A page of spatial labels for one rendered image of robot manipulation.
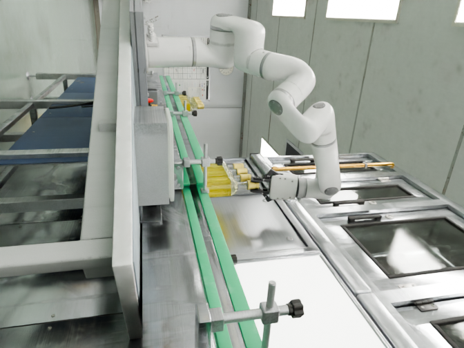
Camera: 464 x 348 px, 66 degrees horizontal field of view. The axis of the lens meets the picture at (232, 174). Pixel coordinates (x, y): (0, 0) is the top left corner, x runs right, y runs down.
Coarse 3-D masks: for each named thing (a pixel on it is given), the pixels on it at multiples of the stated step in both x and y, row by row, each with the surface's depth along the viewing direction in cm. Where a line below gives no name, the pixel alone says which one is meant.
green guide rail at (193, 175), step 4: (192, 164) 133; (196, 164) 134; (184, 168) 130; (188, 168) 130; (192, 168) 131; (196, 168) 130; (200, 168) 130; (184, 172) 127; (188, 172) 128; (192, 172) 128; (196, 172) 127; (200, 172) 127; (184, 176) 124; (188, 176) 124; (192, 176) 125; (196, 176) 124; (200, 176) 124; (184, 180) 120; (188, 180) 121; (192, 180) 121; (196, 180) 121; (200, 180) 121; (184, 184) 119; (188, 184) 119; (200, 184) 120
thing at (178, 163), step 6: (174, 162) 111; (180, 162) 111; (174, 168) 111; (180, 168) 112; (174, 174) 111; (180, 174) 112; (174, 180) 112; (180, 180) 113; (174, 186) 114; (180, 186) 114
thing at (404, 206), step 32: (224, 160) 198; (256, 160) 193; (288, 160) 206; (352, 160) 211; (384, 160) 208; (352, 192) 172; (384, 192) 174; (416, 192) 175; (320, 224) 140; (352, 224) 144; (384, 224) 146; (416, 224) 147; (448, 224) 149; (352, 256) 125; (384, 256) 126; (416, 256) 127; (448, 256) 128; (352, 288) 104; (384, 288) 111; (416, 288) 109; (448, 288) 109; (384, 320) 93; (416, 320) 99; (448, 320) 99
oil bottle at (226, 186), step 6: (210, 180) 129; (216, 180) 130; (222, 180) 130; (228, 180) 130; (234, 180) 131; (210, 186) 127; (216, 186) 128; (222, 186) 129; (228, 186) 129; (234, 186) 130; (210, 192) 128; (216, 192) 129; (222, 192) 130; (228, 192) 130; (234, 192) 131
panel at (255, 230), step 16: (240, 192) 155; (224, 208) 143; (240, 208) 144; (256, 208) 144; (272, 208) 145; (288, 208) 144; (224, 224) 132; (240, 224) 132; (256, 224) 133; (272, 224) 133; (288, 224) 134; (240, 240) 123; (256, 240) 123; (272, 240) 124; (288, 240) 124; (304, 240) 124; (240, 256) 114; (256, 256) 114; (272, 256) 115; (288, 256) 115; (304, 256) 116; (320, 256) 116; (368, 320) 92
